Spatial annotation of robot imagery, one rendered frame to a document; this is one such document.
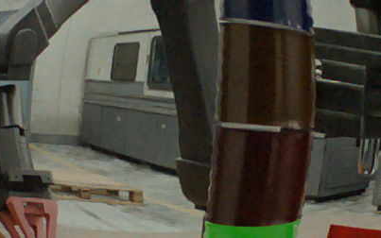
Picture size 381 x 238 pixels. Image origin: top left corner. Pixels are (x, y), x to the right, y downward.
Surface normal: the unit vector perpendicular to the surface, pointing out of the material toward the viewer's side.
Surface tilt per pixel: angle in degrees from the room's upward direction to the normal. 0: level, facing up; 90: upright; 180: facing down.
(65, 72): 90
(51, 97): 90
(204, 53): 91
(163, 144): 90
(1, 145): 60
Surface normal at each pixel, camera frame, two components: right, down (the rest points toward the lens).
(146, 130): -0.86, -0.03
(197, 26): 0.62, 0.19
